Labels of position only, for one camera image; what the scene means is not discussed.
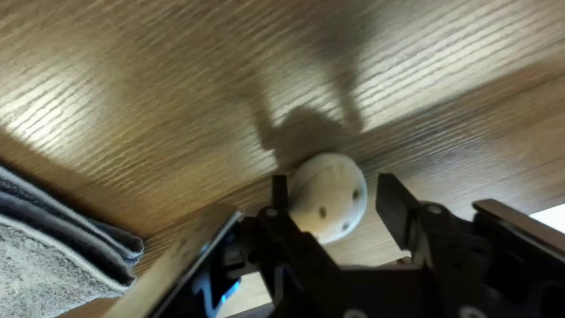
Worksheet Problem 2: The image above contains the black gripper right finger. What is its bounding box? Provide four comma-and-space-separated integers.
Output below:
375, 174, 421, 252

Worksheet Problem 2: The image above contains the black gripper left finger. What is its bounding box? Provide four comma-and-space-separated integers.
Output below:
268, 176, 291, 234

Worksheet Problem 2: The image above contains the round beige cookie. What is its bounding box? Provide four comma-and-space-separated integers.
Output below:
289, 153, 368, 245

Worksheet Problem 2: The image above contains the grey towel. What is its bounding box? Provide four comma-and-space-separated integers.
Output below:
0, 169, 144, 318

